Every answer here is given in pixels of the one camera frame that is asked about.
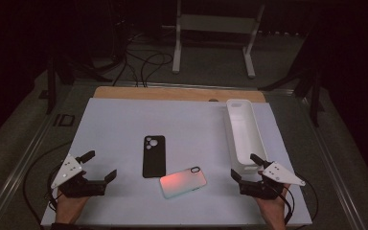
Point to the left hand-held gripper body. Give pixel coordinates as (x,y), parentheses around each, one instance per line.
(86,188)

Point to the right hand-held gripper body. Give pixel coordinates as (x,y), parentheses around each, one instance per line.
(258,188)

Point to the white plastic bin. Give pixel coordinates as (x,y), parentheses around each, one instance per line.
(244,134)

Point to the black phone case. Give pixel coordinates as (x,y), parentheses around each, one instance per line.
(154,159)

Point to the pink green gradient phone case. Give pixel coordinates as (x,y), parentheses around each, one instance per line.
(182,183)

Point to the person's right hand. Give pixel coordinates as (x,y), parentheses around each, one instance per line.
(274,207)

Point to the person's left hand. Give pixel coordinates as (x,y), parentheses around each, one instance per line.
(68,207)

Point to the white table mat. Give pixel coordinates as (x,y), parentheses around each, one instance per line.
(188,127)

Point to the black tripod stand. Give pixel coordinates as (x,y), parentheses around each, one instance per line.
(315,102)
(51,92)

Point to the white metal stand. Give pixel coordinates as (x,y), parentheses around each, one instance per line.
(217,24)

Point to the black rectangular floor frame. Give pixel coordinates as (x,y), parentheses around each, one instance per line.
(56,120)

